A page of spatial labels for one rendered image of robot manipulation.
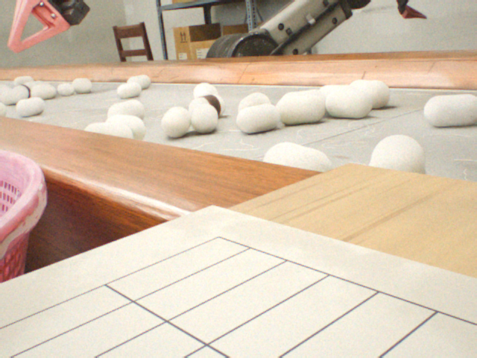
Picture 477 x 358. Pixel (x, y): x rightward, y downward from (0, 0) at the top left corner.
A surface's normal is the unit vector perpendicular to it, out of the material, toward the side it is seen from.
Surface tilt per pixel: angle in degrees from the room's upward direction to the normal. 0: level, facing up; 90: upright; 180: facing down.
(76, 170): 0
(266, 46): 89
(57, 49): 90
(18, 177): 75
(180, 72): 45
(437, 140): 0
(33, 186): 0
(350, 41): 90
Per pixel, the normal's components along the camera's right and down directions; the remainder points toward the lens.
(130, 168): -0.11, -0.96
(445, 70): -0.61, -0.50
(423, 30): -0.81, 0.23
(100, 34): 0.57, 0.16
